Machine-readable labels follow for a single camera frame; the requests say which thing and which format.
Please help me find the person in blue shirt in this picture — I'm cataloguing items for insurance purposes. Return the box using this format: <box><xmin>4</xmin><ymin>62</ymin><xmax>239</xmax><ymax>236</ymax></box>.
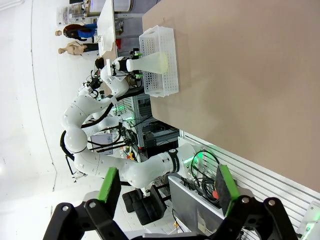
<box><xmin>54</xmin><ymin>23</ymin><xmax>99</xmax><ymax>42</ymax></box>

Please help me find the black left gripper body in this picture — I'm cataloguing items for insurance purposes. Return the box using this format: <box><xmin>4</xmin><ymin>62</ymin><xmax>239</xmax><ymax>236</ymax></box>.
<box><xmin>113</xmin><ymin>56</ymin><xmax>129</xmax><ymax>74</ymax></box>

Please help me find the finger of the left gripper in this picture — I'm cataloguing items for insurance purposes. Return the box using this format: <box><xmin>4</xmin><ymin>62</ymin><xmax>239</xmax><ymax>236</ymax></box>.
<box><xmin>127</xmin><ymin>48</ymin><xmax>144</xmax><ymax>61</ymax></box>
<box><xmin>128</xmin><ymin>70</ymin><xmax>145</xmax><ymax>82</ymax></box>

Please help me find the translucent plastic conical flask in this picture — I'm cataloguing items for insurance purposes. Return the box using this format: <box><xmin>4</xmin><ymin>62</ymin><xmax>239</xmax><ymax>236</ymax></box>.
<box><xmin>125</xmin><ymin>51</ymin><xmax>169</xmax><ymax>74</ymax></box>

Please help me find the white perforated plastic basket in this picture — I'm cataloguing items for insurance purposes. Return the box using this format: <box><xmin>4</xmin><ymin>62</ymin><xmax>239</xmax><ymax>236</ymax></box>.
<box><xmin>138</xmin><ymin>24</ymin><xmax>180</xmax><ymax>98</ymax></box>

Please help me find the aluminium frame rack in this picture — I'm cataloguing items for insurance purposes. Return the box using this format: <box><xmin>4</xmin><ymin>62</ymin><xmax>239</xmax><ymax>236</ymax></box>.
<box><xmin>131</xmin><ymin>94</ymin><xmax>181</xmax><ymax>157</ymax></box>

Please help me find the computer monitor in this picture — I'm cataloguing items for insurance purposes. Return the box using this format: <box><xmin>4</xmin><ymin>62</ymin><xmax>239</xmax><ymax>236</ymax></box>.
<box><xmin>89</xmin><ymin>133</ymin><xmax>115</xmax><ymax>156</ymax></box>

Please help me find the white slatted panel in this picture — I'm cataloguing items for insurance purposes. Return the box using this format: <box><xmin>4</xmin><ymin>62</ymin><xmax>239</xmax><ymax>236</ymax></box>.
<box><xmin>178</xmin><ymin>130</ymin><xmax>320</xmax><ymax>240</ymax></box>

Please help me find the black left arm cable bundle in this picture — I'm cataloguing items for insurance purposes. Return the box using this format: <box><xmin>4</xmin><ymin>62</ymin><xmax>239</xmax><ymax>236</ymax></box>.
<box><xmin>59</xmin><ymin>88</ymin><xmax>146</xmax><ymax>161</ymax></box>

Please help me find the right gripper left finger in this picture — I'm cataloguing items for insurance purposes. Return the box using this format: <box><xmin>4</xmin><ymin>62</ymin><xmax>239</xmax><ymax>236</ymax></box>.
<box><xmin>41</xmin><ymin>166</ymin><xmax>131</xmax><ymax>240</ymax></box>

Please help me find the black camera rig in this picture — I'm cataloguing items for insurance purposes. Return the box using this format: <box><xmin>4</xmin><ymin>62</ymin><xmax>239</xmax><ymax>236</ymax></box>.
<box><xmin>81</xmin><ymin>70</ymin><xmax>104</xmax><ymax>94</ymax></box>

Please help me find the gray equipment cabinet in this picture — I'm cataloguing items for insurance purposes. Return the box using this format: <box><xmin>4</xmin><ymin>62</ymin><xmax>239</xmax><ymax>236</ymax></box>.
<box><xmin>168</xmin><ymin>174</ymin><xmax>226</xmax><ymax>240</ymax></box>

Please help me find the black cable tangle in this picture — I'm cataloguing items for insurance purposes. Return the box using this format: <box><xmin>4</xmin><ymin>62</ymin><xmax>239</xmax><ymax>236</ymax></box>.
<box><xmin>188</xmin><ymin>149</ymin><xmax>222</xmax><ymax>202</ymax></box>

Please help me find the black padded stool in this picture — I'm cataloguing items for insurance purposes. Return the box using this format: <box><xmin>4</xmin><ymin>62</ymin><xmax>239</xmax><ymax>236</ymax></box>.
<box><xmin>121</xmin><ymin>184</ymin><xmax>174</xmax><ymax>226</ymax></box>

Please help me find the bare beige mannequin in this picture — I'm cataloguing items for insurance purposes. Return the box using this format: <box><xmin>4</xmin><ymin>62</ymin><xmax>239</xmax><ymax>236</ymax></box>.
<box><xmin>57</xmin><ymin>40</ymin><xmax>85</xmax><ymax>58</ymax></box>

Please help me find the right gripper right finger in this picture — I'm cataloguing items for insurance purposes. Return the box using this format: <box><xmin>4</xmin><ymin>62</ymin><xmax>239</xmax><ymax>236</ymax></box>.
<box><xmin>211</xmin><ymin>164</ymin><xmax>300</xmax><ymax>240</ymax></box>

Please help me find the white metal bracket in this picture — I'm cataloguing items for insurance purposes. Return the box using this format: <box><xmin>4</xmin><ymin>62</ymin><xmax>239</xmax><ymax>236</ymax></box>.
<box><xmin>296</xmin><ymin>199</ymin><xmax>320</xmax><ymax>240</ymax></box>

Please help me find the black-haired person's head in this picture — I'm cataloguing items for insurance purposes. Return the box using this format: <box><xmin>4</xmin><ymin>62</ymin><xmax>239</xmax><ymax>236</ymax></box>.
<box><xmin>94</xmin><ymin>56</ymin><xmax>106</xmax><ymax>70</ymax></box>

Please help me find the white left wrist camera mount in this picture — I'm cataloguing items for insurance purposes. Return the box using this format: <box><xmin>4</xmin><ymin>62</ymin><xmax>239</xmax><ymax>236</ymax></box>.
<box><xmin>105</xmin><ymin>58</ymin><xmax>119</xmax><ymax>76</ymax></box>

